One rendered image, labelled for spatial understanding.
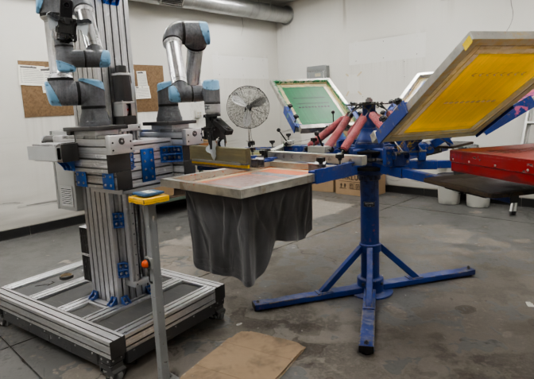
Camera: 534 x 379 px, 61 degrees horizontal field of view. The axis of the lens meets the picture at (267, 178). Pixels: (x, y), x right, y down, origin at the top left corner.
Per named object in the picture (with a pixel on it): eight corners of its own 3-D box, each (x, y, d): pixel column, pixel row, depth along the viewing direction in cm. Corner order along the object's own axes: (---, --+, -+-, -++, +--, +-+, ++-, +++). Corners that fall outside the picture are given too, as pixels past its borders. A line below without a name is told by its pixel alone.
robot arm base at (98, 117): (73, 126, 226) (71, 106, 225) (99, 125, 238) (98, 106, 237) (90, 126, 218) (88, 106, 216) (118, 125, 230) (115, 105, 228)
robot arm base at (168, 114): (151, 121, 266) (149, 104, 264) (170, 120, 278) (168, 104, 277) (168, 121, 257) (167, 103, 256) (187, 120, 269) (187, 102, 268)
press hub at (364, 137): (380, 307, 294) (379, 96, 273) (331, 292, 321) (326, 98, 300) (408, 289, 322) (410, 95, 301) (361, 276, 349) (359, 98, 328)
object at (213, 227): (249, 289, 202) (245, 194, 195) (188, 268, 233) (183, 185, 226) (254, 287, 204) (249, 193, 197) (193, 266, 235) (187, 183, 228)
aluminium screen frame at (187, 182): (240, 199, 184) (240, 190, 184) (160, 186, 225) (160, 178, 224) (350, 173, 240) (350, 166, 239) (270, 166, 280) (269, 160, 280)
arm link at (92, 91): (108, 105, 224) (105, 77, 222) (79, 106, 218) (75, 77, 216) (104, 106, 234) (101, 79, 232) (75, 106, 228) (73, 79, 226)
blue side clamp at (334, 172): (316, 184, 218) (315, 169, 217) (308, 183, 221) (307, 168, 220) (351, 175, 239) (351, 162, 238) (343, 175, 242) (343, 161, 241)
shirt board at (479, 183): (574, 204, 186) (575, 185, 185) (492, 214, 175) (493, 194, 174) (396, 167, 313) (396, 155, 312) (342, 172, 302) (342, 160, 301)
